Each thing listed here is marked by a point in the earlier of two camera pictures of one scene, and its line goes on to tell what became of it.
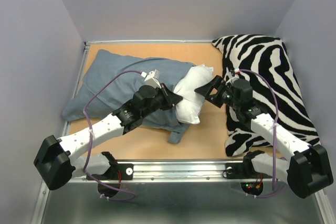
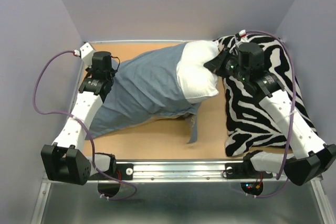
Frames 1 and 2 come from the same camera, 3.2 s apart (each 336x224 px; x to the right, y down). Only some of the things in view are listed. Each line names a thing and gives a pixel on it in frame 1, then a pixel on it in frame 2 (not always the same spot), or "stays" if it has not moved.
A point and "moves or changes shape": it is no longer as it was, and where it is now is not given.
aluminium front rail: (179, 171) stays
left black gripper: (170, 98) to (112, 72)
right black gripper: (205, 90) to (217, 63)
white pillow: (188, 109) to (196, 81)
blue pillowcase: (109, 83) moves or changes shape
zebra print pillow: (265, 62) stays
